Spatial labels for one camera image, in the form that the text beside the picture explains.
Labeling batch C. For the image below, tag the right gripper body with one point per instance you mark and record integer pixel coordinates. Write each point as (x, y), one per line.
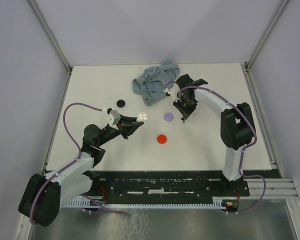
(188, 104)

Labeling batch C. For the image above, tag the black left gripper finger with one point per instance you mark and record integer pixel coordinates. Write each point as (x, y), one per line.
(128, 119)
(132, 127)

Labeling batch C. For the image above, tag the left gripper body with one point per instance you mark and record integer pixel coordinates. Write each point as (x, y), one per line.
(123, 129)

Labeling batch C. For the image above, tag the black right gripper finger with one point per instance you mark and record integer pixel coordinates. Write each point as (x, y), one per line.
(190, 110)
(182, 108)

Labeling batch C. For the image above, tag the purple round charging case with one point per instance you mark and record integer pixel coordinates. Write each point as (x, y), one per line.
(168, 117)

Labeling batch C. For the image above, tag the orange round charging case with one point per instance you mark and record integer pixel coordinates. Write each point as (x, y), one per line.
(162, 139)

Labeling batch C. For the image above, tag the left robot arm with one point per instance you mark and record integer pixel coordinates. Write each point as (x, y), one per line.
(45, 195)

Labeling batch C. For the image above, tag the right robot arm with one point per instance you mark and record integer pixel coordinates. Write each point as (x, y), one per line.
(237, 127)

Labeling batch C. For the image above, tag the crumpled blue denim cloth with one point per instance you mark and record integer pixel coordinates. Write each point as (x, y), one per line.
(150, 85)

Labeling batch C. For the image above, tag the small green circuit board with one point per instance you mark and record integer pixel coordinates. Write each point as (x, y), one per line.
(232, 206)

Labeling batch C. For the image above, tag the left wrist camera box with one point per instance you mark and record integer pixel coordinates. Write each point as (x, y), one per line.
(113, 118)

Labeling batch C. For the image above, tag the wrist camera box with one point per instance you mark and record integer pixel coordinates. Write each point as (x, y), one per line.
(173, 93)
(113, 118)

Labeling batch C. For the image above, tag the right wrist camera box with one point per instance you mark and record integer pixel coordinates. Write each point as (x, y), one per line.
(173, 93)

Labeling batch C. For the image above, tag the aluminium frame post right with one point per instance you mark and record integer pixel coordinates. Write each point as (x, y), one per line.
(270, 27)

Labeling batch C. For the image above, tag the aluminium frame post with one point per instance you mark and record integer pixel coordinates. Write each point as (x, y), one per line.
(270, 27)
(35, 7)

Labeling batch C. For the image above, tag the aluminium frame post left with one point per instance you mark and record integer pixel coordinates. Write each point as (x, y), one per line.
(35, 7)

